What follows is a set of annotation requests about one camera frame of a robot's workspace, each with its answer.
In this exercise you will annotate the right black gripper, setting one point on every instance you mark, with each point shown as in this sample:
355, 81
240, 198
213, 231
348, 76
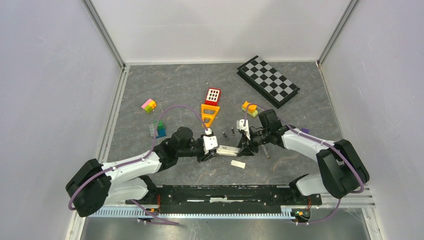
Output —
246, 144

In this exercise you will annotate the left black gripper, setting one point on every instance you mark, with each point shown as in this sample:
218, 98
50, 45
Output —
204, 157

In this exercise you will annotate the white battery cover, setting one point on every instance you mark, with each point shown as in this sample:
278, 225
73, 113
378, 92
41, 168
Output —
238, 164

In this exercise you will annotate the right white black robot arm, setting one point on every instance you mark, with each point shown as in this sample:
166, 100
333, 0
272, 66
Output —
341, 170

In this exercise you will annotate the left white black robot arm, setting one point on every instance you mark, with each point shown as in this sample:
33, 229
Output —
96, 184

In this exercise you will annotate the orange green toy block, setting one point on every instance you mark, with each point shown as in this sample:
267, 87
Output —
251, 109

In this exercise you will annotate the green blue grey blocks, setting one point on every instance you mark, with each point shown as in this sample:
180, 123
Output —
160, 130

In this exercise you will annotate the red white window block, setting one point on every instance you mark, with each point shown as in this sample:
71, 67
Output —
213, 96

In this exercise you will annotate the pink yellow green blocks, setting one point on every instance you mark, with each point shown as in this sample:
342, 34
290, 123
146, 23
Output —
149, 105

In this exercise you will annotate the black grey checkerboard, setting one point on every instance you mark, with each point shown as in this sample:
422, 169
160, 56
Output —
268, 81

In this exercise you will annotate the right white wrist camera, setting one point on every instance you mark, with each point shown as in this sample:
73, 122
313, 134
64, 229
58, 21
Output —
243, 126

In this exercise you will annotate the orange triangular plastic frame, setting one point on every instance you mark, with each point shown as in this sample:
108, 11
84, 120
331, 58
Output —
209, 113

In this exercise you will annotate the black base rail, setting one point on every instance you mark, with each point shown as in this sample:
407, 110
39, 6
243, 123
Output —
226, 199

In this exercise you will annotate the white slotted cable duct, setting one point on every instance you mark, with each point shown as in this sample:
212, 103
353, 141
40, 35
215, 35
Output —
136, 212

